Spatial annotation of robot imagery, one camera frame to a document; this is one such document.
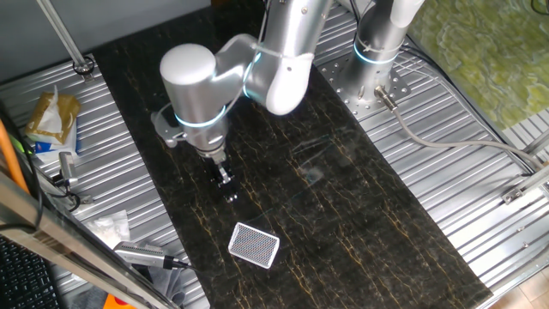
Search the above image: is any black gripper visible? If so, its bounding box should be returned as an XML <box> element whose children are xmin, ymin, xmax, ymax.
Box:
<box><xmin>205</xmin><ymin>156</ymin><xmax>239</xmax><ymax>204</ymax></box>

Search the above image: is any white mesh goal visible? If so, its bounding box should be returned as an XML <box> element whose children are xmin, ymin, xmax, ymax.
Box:
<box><xmin>226</xmin><ymin>221</ymin><xmax>281</xmax><ymax>270</ymax></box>

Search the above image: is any black gold-veined marble mat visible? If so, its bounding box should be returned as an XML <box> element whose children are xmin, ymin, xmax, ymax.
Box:
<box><xmin>92</xmin><ymin>0</ymin><xmax>494</xmax><ymax>309</ymax></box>

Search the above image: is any crumpled white tissue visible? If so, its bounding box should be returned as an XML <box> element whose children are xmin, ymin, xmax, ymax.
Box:
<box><xmin>83</xmin><ymin>209</ymin><xmax>132</xmax><ymax>250</ymax></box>

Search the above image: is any orange emergency stop button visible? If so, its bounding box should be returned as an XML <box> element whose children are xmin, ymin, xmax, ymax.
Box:
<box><xmin>102</xmin><ymin>294</ymin><xmax>141</xmax><ymax>309</ymax></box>

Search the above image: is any white blue tissue pack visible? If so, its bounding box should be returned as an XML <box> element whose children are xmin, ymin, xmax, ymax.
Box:
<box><xmin>32</xmin><ymin>122</ymin><xmax>81</xmax><ymax>165</ymax></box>

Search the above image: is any yellow tissue pack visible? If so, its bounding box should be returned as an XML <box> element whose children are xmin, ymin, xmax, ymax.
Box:
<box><xmin>24</xmin><ymin>84</ymin><xmax>82</xmax><ymax>146</ymax></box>

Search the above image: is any orange tube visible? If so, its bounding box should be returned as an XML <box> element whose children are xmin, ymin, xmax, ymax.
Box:
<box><xmin>0</xmin><ymin>118</ymin><xmax>31</xmax><ymax>197</ymax></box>

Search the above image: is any aluminium stand pole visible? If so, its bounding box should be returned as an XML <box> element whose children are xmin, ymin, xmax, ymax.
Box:
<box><xmin>36</xmin><ymin>0</ymin><xmax>96</xmax><ymax>83</ymax></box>

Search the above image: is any black keyboard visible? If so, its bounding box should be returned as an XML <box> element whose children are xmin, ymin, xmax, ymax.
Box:
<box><xmin>0</xmin><ymin>234</ymin><xmax>63</xmax><ymax>309</ymax></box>

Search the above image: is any aluminium profile bar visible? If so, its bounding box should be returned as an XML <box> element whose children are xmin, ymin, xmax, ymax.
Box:
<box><xmin>500</xmin><ymin>128</ymin><xmax>549</xmax><ymax>206</ymax></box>

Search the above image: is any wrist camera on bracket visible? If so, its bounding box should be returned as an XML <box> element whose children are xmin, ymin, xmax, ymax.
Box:
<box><xmin>150</xmin><ymin>112</ymin><xmax>190</xmax><ymax>149</ymax></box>

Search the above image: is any black usb cable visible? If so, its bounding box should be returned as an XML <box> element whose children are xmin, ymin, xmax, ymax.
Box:
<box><xmin>162</xmin><ymin>255</ymin><xmax>205</xmax><ymax>275</ymax></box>

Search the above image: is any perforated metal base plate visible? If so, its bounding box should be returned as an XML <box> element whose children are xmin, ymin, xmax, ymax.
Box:
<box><xmin>319</xmin><ymin>53</ymin><xmax>413</xmax><ymax>122</ymax></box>

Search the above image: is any metal frame bar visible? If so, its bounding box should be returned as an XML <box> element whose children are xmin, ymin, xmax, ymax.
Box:
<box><xmin>0</xmin><ymin>169</ymin><xmax>181</xmax><ymax>309</ymax></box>

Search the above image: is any grey cable with metal connector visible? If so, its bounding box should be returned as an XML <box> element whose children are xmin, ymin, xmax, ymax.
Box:
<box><xmin>372</xmin><ymin>84</ymin><xmax>549</xmax><ymax>173</ymax></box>

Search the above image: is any thick black cable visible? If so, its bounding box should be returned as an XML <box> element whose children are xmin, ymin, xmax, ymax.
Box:
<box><xmin>0</xmin><ymin>100</ymin><xmax>46</xmax><ymax>235</ymax></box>

